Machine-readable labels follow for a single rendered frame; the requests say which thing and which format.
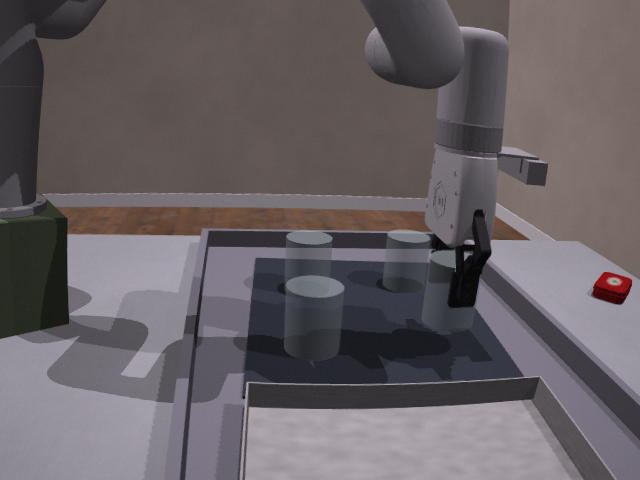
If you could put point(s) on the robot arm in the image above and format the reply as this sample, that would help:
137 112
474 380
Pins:
424 49

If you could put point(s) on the clear glass cylinder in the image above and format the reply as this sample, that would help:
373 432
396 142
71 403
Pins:
307 253
406 261
436 313
313 317

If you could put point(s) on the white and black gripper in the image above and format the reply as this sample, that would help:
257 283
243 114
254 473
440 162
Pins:
462 200

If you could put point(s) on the dark grey flat mat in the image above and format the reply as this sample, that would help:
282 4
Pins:
383 339

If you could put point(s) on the red square tin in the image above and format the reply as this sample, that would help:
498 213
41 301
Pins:
612 287

